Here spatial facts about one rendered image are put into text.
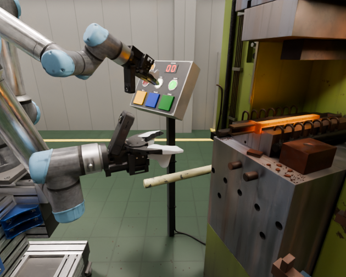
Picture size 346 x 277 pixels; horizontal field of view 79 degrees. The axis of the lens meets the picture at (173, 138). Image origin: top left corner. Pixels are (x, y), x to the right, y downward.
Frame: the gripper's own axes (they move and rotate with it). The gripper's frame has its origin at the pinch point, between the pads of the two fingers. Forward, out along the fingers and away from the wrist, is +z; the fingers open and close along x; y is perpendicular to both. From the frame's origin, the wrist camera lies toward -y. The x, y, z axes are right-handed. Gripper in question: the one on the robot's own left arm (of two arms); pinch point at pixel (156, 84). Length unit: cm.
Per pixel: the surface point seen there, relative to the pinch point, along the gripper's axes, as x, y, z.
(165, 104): -0.2, -6.0, 9.5
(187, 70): -5.7, 12.9, 10.2
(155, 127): 190, -4, 203
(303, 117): -57, 3, 23
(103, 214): 64, -97, 52
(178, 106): -7.0, -5.3, 11.4
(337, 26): -61, 25, 3
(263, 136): -50, -10, 7
